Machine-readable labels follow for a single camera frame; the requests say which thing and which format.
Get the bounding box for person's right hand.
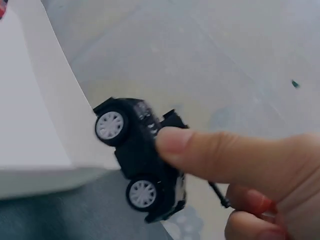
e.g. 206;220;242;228
155;126;320;240

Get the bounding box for black toy car white wheels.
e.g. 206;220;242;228
92;97;231;224

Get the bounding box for red and black object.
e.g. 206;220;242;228
0;0;9;20

